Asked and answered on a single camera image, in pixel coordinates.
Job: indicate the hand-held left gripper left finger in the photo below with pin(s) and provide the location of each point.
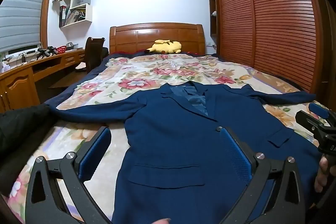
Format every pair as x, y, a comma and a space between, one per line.
94, 158

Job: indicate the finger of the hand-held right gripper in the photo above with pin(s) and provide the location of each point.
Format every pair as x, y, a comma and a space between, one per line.
319, 109
307, 121

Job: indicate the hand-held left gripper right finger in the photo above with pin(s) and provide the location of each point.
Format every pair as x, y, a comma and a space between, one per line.
236, 158

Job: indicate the blue suit jacket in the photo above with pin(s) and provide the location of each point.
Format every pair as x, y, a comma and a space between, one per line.
170, 140

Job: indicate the person's right hand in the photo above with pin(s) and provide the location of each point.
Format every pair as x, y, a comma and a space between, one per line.
324, 174

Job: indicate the dark cloth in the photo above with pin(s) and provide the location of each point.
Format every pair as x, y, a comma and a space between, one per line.
18, 124

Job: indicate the floral blanket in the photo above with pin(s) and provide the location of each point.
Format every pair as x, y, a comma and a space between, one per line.
147, 74

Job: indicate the wooden louvred wardrobe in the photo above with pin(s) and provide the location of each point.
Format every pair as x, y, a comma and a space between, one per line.
275, 16

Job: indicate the dark desk chair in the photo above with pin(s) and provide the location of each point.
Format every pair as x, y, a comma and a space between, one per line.
93, 53

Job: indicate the wooden desk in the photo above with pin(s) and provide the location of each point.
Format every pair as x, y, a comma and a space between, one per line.
18, 85

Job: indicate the red basket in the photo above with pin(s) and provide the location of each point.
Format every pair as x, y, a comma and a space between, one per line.
60, 49

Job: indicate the black metal device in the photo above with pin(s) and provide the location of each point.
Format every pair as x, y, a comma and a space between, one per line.
47, 51

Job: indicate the wooden bed headboard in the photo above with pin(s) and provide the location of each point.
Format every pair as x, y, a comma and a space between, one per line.
136, 35

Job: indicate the yellow plush toy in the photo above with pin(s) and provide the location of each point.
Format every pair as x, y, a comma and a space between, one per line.
168, 47

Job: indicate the row of books and binders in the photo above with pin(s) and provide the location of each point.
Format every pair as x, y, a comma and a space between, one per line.
72, 16

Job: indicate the grey window blind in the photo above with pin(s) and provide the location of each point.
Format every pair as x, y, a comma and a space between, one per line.
21, 8

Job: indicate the white wall shelf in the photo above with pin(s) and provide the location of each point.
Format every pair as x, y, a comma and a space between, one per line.
88, 16

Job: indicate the wooden window frame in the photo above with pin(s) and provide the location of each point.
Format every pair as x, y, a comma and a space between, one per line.
47, 3

